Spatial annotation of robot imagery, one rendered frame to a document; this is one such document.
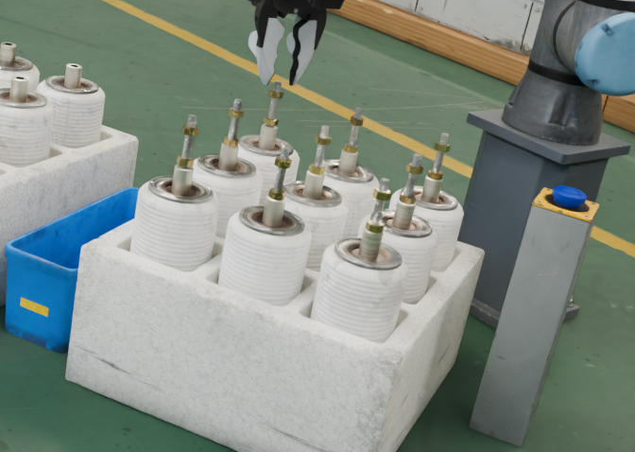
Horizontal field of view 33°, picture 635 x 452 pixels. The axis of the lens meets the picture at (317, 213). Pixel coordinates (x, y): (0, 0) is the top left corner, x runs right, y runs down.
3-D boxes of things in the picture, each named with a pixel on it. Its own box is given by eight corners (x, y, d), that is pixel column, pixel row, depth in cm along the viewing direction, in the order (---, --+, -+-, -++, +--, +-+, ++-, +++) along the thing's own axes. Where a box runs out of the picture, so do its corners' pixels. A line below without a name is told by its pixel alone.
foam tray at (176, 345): (214, 275, 163) (232, 165, 156) (454, 363, 151) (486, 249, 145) (63, 380, 128) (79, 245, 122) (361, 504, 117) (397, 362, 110)
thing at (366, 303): (284, 373, 126) (313, 234, 119) (358, 373, 129) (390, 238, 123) (309, 420, 117) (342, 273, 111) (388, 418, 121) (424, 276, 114)
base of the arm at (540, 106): (539, 109, 174) (555, 50, 170) (617, 141, 164) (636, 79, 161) (482, 114, 163) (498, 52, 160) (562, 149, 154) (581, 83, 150)
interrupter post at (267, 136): (278, 150, 145) (282, 128, 144) (266, 152, 143) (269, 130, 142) (266, 145, 146) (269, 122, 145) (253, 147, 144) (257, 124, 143)
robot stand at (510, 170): (490, 268, 187) (536, 105, 176) (578, 315, 175) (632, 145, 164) (421, 286, 174) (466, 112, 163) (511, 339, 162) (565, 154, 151)
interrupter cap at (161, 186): (187, 211, 119) (188, 205, 119) (134, 189, 122) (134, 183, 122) (225, 197, 125) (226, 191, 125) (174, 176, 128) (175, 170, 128)
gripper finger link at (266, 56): (251, 75, 145) (269, 8, 142) (270, 87, 140) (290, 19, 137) (231, 71, 143) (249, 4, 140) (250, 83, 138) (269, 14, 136)
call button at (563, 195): (552, 197, 129) (557, 182, 128) (584, 207, 128) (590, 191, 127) (546, 205, 125) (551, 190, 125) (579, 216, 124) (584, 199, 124)
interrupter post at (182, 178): (182, 199, 122) (186, 172, 121) (165, 192, 123) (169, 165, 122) (195, 194, 124) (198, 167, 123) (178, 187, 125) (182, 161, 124)
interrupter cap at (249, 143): (304, 155, 145) (305, 150, 145) (265, 162, 140) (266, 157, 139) (266, 136, 150) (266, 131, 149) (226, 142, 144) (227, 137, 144)
